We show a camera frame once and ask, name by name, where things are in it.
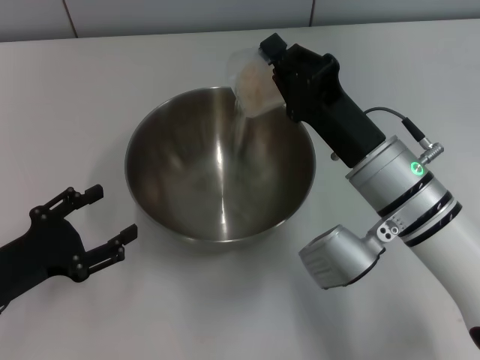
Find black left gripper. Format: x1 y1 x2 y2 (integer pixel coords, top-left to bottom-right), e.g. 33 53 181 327
0 183 140 314

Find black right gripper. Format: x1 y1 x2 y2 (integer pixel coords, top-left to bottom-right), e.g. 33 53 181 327
259 32 388 170

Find clear plastic cup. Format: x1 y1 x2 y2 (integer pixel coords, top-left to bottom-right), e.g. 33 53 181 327
226 46 287 120

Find stainless steel mixing bowl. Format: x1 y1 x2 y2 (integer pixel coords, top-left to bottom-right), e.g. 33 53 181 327
124 85 317 254

